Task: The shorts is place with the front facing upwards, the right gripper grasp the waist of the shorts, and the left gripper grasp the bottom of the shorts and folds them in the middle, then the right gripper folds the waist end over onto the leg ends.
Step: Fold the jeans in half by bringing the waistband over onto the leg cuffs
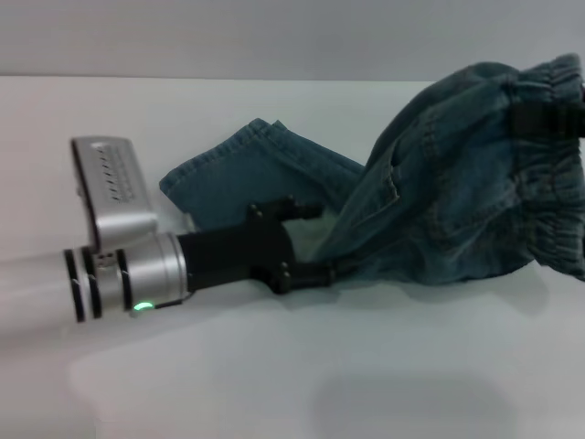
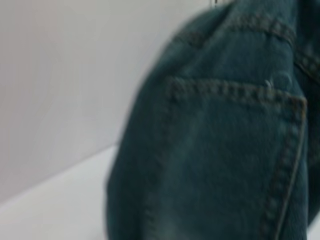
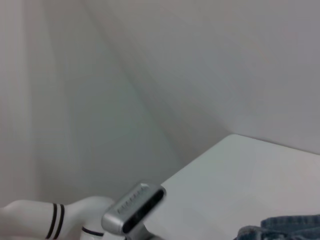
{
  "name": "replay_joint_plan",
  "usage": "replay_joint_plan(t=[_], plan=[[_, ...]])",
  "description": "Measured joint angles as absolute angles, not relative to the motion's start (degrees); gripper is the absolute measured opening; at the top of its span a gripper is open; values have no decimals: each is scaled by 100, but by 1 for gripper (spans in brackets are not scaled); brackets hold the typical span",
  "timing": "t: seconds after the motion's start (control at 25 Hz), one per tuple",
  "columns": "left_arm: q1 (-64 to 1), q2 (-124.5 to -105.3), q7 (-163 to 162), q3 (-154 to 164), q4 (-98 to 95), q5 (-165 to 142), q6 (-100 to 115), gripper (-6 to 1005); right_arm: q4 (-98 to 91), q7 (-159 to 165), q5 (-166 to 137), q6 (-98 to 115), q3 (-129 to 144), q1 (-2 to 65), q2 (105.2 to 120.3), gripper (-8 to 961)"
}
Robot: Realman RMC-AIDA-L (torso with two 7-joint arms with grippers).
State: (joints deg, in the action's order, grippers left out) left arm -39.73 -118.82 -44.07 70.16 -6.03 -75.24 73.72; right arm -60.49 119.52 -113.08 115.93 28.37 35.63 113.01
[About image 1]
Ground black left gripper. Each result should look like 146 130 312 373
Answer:
175 194 337 294

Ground blue denim shorts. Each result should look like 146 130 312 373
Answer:
157 52 585 281

